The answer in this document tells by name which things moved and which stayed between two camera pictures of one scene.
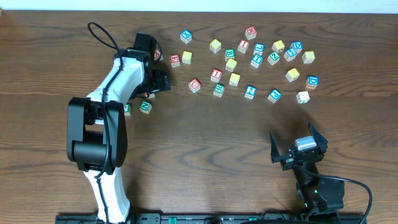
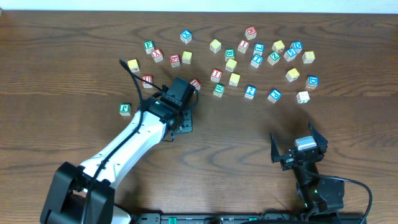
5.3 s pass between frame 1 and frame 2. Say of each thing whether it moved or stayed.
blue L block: stayed
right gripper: stayed
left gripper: moved
